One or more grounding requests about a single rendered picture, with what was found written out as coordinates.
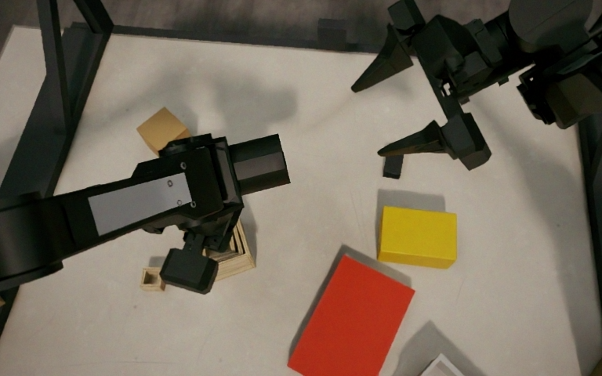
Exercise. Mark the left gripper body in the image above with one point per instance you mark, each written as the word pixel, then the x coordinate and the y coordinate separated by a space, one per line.
pixel 461 132

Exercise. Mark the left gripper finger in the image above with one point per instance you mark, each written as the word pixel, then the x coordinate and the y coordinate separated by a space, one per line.
pixel 417 143
pixel 391 60

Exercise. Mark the red flat rectangular block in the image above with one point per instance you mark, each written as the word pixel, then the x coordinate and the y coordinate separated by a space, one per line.
pixel 354 324

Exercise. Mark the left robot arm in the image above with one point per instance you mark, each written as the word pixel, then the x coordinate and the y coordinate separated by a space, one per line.
pixel 539 32

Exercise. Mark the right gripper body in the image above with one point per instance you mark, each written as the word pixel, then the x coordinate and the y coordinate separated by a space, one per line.
pixel 189 269

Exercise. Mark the black metal support frame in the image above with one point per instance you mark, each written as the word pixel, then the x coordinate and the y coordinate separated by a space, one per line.
pixel 99 21

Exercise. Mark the brown cardboard cube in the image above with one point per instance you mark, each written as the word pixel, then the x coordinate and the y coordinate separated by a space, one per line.
pixel 161 128

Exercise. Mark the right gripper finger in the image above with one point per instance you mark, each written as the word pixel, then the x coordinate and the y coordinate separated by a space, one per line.
pixel 234 220
pixel 224 245

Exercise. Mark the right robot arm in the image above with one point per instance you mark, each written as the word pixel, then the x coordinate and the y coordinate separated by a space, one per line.
pixel 186 189

